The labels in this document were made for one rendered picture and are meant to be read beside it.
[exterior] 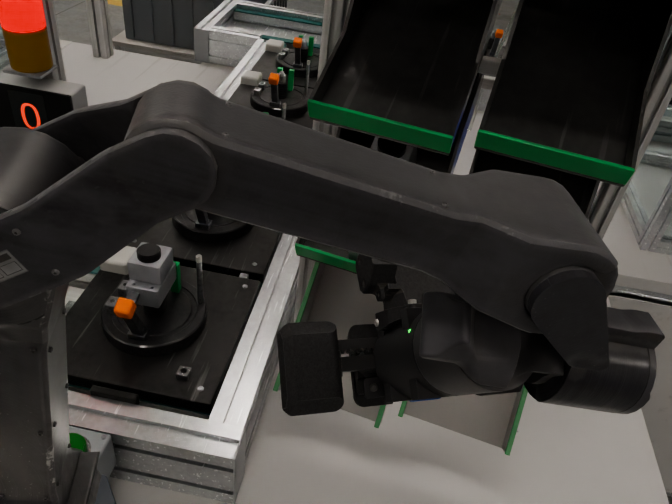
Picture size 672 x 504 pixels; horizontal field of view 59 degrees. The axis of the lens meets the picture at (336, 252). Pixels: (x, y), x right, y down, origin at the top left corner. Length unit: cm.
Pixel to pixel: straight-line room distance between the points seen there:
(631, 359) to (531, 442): 60
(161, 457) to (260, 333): 22
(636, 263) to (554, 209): 112
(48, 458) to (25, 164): 19
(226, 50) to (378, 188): 170
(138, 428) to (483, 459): 47
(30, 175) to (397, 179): 15
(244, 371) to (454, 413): 28
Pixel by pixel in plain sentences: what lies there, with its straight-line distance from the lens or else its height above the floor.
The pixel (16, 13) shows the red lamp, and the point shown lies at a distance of 84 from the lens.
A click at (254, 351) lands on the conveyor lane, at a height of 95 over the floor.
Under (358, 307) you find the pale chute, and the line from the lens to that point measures 75.
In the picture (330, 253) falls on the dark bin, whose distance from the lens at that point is 62.
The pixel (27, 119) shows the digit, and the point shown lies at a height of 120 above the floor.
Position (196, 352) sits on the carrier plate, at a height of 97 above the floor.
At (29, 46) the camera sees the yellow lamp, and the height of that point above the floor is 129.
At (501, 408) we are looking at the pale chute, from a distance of 77.
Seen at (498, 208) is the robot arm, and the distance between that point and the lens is 29.
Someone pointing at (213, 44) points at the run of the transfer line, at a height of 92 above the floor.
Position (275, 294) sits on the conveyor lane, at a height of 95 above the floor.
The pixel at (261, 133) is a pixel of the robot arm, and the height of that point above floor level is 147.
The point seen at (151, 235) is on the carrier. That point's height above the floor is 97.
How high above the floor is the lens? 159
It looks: 38 degrees down
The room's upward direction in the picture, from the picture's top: 8 degrees clockwise
